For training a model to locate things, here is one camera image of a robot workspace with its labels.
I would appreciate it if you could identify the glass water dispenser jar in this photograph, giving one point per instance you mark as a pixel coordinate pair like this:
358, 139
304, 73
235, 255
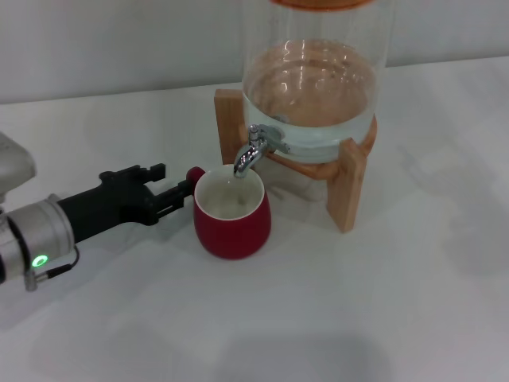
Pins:
314, 99

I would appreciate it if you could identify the wooden dispenser stand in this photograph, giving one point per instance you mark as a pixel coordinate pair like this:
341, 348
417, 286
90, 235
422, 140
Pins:
348, 191

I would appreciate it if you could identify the chrome faucet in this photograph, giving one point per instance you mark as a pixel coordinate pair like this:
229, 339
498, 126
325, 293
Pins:
248, 153

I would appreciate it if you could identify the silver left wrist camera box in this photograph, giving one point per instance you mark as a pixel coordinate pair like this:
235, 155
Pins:
14, 159

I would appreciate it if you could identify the red ceramic cup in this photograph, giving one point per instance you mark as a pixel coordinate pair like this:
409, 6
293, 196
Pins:
234, 235

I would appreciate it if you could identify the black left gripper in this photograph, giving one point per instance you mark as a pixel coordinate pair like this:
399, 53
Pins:
111, 203

